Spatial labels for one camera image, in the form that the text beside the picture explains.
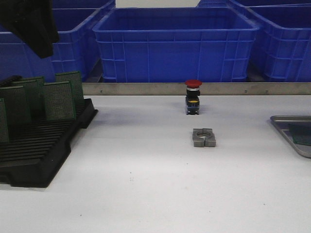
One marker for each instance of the blue plastic crate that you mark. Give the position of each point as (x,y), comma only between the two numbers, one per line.
(282,48)
(172,45)
(76,49)

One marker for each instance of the blue plastic crate centre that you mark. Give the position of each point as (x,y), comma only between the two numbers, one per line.
(172,45)

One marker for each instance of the steel table edge rail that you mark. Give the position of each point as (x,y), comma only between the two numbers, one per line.
(206,89)

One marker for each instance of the red emergency stop button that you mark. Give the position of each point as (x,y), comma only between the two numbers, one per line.
(192,97)

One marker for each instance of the grey metal clamp block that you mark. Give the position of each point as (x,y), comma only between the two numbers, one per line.
(203,137)

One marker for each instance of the blue crate rear left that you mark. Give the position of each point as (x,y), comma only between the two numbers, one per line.
(80,4)

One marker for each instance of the silver metal tray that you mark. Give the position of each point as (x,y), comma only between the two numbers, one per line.
(281,125)

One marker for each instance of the blue crate rear right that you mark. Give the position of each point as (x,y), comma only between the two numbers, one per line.
(224,3)

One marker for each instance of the green perforated board front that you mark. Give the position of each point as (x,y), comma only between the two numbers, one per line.
(301,134)

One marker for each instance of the blue plastic crate right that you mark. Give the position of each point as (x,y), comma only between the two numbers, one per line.
(282,48)

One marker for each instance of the black slotted board rack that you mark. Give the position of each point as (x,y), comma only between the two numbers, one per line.
(37,150)

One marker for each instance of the green perforated board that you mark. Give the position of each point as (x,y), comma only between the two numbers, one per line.
(4,135)
(58,101)
(75,78)
(16,105)
(34,93)
(301,134)

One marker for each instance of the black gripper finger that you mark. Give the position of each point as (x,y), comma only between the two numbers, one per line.
(31,21)

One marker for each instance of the blue plastic crate left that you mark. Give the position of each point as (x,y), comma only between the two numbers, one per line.
(76,49)

